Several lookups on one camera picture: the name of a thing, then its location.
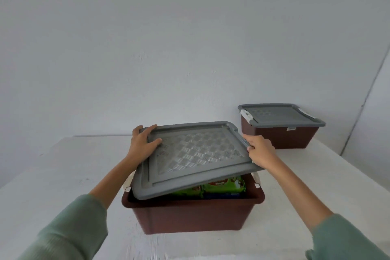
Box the grey patterned plastic lid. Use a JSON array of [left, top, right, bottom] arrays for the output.
[[238, 103, 326, 129], [132, 121, 265, 201]]

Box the person's right hand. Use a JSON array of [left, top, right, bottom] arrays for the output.
[[242, 134, 280, 170]]

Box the brown plastic storage box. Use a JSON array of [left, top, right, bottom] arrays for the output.
[[121, 173, 265, 235], [241, 115, 320, 150]]

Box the person's right forearm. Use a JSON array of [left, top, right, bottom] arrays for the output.
[[264, 154, 390, 260]]

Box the person's left hand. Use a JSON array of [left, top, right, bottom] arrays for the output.
[[126, 125, 163, 165]]

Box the green snack packet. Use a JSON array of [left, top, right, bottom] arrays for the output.
[[202, 176, 246, 195], [169, 185, 204, 199]]

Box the person's left forearm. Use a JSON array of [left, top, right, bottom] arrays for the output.
[[18, 151, 144, 260]]

